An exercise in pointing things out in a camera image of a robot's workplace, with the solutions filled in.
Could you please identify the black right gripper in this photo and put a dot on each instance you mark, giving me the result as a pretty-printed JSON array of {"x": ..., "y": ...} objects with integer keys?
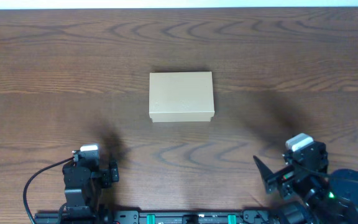
[{"x": 286, "y": 177}]

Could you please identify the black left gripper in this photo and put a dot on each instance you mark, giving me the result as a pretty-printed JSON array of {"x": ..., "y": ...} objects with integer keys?
[{"x": 110, "y": 175}]

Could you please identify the brown cardboard box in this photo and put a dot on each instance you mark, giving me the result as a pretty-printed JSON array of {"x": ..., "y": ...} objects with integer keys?
[{"x": 181, "y": 97}]

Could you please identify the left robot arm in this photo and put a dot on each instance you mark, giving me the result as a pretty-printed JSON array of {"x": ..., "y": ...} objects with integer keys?
[{"x": 83, "y": 202}]

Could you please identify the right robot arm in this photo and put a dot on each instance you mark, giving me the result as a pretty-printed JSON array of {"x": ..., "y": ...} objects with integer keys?
[{"x": 323, "y": 197}]

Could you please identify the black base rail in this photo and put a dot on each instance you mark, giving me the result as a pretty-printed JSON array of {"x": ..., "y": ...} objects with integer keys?
[{"x": 153, "y": 217}]

